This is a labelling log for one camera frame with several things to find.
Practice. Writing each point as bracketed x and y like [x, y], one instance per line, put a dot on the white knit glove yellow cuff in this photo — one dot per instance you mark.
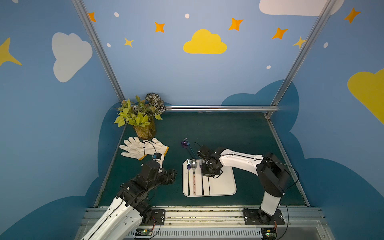
[155, 146]

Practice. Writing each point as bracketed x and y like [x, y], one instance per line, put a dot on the blue iridescent fork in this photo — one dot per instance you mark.
[188, 145]

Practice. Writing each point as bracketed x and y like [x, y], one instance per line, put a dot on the rainbow iridescent fork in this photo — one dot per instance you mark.
[189, 168]

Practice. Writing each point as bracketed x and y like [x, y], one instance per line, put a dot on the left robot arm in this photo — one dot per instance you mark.
[130, 207]

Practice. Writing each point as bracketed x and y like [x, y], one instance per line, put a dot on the silver spoon pink handle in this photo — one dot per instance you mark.
[194, 167]

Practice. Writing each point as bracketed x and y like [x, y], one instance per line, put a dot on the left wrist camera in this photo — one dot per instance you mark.
[151, 166]

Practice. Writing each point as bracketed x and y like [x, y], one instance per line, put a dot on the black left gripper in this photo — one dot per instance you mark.
[167, 176]

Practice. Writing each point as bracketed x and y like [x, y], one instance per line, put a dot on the right side table rail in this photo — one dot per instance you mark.
[294, 173]

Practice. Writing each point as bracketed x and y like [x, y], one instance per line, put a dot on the right aluminium frame post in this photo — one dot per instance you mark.
[312, 37]

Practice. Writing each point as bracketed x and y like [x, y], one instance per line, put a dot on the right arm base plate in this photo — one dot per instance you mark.
[258, 217]

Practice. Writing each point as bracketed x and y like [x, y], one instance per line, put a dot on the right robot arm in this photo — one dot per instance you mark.
[273, 175]

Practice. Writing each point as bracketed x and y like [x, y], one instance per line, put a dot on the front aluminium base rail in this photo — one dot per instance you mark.
[223, 222]

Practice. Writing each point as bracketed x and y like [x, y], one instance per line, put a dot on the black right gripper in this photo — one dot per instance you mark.
[203, 154]

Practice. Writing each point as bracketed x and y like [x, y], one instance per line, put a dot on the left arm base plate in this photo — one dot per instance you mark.
[156, 215]

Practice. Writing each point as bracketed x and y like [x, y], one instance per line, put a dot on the left aluminium frame post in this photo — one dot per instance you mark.
[88, 25]

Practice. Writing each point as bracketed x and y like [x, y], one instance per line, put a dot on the white plastic tray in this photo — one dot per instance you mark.
[224, 185]

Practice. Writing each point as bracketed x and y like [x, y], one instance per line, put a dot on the purple fork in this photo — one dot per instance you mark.
[202, 180]

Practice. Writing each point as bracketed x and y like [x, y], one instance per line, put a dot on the purple spoon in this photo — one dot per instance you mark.
[209, 185]
[185, 146]

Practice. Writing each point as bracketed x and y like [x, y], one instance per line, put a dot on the left side table rail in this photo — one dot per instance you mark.
[109, 141]

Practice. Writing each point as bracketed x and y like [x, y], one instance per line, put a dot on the aluminium back frame rail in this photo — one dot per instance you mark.
[200, 109]

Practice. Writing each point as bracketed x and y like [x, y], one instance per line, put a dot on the aluminium frame post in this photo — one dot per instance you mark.
[312, 37]
[88, 25]

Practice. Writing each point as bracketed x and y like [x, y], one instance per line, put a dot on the glass vase with green plant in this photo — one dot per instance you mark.
[141, 115]

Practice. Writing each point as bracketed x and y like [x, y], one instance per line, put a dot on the table rail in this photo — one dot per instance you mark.
[294, 173]
[109, 141]

